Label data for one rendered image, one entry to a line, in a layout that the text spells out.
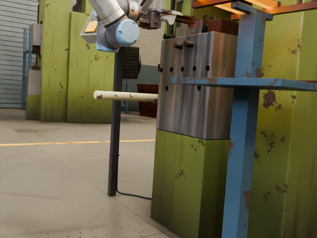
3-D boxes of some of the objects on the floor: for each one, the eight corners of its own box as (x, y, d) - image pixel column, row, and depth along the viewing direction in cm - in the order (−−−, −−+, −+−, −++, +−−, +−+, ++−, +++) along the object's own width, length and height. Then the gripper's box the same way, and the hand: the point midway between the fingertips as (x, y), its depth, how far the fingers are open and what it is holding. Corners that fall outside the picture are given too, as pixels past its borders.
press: (34, 123, 561) (40, -56, 538) (19, 116, 664) (24, -34, 641) (146, 123, 683) (154, -22, 660) (119, 117, 785) (125, -9, 762)
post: (110, 196, 205) (119, 17, 197) (107, 194, 208) (116, 18, 200) (115, 195, 207) (125, 18, 199) (112, 193, 211) (122, 19, 202)
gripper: (122, 28, 148) (160, 34, 159) (145, 21, 132) (185, 29, 143) (123, 8, 148) (161, 16, 159) (147, -1, 131) (187, 9, 142)
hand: (173, 16), depth 151 cm, fingers open, 14 cm apart
